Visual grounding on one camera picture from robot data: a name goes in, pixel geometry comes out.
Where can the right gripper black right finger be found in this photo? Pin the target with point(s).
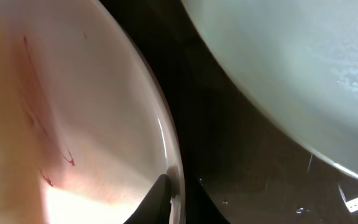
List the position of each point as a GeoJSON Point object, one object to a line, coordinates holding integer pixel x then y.
{"type": "Point", "coordinates": [207, 212]}

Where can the white plate with pinkish tint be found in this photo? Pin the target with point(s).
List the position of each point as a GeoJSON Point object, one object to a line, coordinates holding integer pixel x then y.
{"type": "Point", "coordinates": [84, 129]}

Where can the brown serving tray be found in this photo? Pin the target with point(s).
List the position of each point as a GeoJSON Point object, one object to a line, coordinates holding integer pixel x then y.
{"type": "Point", "coordinates": [251, 170]}

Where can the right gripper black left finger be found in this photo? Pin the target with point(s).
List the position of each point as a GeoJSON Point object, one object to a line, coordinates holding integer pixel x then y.
{"type": "Point", "coordinates": [156, 205]}

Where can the pale green plate back right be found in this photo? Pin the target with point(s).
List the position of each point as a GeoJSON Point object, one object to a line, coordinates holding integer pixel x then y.
{"type": "Point", "coordinates": [297, 61]}

